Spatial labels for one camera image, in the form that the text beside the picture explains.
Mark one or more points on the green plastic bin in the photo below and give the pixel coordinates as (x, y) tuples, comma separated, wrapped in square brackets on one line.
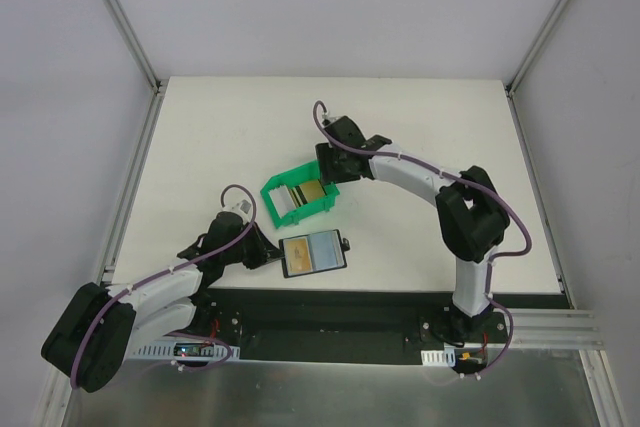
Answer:
[(279, 204)]

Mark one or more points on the left white cable duct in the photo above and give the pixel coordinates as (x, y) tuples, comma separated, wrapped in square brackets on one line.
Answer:
[(184, 350)]

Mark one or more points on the right white cable duct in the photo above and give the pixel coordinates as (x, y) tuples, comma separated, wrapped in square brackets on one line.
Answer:
[(438, 358)]

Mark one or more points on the gold credit card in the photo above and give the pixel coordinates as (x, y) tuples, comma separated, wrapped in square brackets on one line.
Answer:
[(307, 192), (298, 260)]

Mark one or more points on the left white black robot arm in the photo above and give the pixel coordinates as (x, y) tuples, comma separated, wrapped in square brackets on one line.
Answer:
[(102, 326)]

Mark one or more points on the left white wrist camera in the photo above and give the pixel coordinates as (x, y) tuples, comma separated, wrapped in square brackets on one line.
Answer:
[(243, 208)]

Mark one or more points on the white cable duct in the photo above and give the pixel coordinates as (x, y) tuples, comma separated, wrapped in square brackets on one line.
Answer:
[(184, 350), (438, 358)]

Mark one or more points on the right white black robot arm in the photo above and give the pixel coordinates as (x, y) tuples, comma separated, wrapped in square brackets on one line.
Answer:
[(472, 222)]

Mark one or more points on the black leather card holder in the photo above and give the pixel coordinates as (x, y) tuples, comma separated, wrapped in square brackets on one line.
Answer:
[(328, 251)]

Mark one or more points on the aluminium frame rail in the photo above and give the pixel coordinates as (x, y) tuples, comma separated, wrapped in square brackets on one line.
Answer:
[(556, 329)]

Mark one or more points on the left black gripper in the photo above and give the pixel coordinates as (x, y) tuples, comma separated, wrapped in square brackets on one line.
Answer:
[(255, 249)]

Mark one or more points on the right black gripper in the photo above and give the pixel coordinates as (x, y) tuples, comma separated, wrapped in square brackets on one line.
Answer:
[(327, 162)]

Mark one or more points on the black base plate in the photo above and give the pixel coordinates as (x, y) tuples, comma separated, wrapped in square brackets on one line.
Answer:
[(352, 327)]

